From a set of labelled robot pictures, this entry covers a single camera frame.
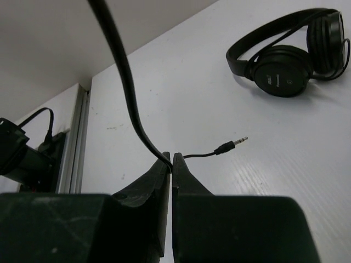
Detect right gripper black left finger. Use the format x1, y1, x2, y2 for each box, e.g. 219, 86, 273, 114
1, 161, 170, 262

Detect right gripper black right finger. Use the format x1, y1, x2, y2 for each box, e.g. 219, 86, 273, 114
172, 153, 320, 262

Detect pink blue cat-ear headphones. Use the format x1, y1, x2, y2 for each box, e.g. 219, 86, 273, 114
87, 0, 249, 175

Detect left black headphones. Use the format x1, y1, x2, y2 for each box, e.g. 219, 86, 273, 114
226, 8, 350, 98

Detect aluminium front rail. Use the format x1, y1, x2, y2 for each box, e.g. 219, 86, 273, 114
55, 85, 90, 194

